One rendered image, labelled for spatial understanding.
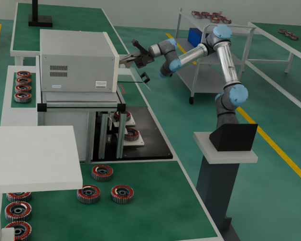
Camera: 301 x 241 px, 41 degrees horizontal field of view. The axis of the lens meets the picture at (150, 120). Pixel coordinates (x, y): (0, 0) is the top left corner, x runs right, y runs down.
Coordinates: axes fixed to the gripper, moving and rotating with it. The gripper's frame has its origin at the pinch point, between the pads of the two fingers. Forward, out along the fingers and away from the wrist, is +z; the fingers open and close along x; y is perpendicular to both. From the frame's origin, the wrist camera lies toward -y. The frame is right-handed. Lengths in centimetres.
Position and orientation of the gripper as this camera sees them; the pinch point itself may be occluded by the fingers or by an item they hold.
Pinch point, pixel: (120, 61)
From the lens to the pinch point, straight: 244.4
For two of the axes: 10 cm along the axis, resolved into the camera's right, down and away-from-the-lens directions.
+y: 2.9, 7.9, 5.4
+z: -9.2, 3.8, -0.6
